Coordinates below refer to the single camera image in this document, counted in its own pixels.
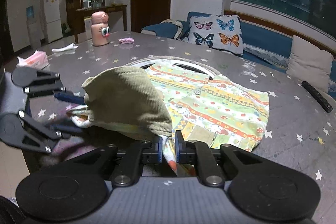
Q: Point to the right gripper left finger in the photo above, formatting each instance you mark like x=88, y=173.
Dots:
x=151, y=150

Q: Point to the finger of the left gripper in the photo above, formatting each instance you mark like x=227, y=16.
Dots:
x=66, y=131
x=69, y=97

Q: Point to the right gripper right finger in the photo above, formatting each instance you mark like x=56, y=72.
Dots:
x=188, y=152

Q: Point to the colourful patterned hooded child jacket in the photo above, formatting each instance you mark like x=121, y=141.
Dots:
x=158, y=101

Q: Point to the pink tissue pack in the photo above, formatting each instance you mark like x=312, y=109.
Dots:
x=38, y=60

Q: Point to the white crumpled tissue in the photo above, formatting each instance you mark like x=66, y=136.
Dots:
x=70, y=47

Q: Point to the pink cartoon thermos bottle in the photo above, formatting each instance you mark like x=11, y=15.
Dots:
x=100, y=29

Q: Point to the small pink purple toy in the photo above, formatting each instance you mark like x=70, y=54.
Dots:
x=126, y=40

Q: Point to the wooden side table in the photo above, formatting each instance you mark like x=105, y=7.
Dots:
x=82, y=13

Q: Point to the round black induction cooker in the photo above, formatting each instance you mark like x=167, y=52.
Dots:
x=177, y=61

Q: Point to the white refrigerator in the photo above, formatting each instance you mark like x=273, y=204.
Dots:
x=53, y=20

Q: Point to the butterfly print cushion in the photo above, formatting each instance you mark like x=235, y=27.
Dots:
x=219, y=32

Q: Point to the beige knitted blanket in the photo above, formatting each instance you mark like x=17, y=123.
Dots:
x=174, y=29

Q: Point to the blue sofa bench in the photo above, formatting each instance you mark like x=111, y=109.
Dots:
x=261, y=44

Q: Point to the black remote control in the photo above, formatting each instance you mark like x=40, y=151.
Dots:
x=317, y=96

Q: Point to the beige plain cushion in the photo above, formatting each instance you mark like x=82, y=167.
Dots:
x=308, y=63

